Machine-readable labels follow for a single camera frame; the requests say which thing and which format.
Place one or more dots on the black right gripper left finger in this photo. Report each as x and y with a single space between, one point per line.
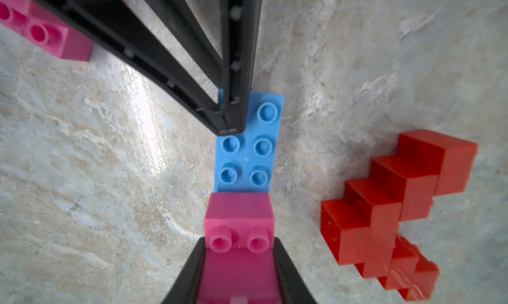
186 286

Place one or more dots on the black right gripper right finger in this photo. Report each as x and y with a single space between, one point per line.
293 290

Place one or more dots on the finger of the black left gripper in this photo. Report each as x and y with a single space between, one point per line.
231 71
111 24

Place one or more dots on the pink lego brick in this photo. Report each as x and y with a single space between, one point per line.
239 266
45 30

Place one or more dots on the red long lego brick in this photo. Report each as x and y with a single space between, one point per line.
361 227

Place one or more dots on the blue lego brick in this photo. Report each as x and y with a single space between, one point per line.
244 162

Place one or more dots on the red square lego brick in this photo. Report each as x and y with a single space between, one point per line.
410 273
407 183
448 157

